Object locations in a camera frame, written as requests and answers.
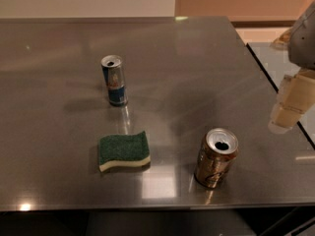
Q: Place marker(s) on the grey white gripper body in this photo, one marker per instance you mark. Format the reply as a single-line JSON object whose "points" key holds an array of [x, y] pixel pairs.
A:
{"points": [[303, 44]]}

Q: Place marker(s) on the blue silver redbull can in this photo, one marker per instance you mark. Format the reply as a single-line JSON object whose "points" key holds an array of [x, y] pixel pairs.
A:
{"points": [[113, 72]]}

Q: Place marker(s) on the green yellow sponge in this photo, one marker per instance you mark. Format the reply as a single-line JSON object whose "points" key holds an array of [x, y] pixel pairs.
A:
{"points": [[123, 151]]}

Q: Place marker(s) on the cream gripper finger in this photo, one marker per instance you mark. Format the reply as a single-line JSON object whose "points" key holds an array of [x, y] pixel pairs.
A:
{"points": [[295, 97]]}

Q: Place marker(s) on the orange soda can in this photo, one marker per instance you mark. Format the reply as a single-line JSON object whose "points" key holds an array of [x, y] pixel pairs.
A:
{"points": [[219, 149]]}

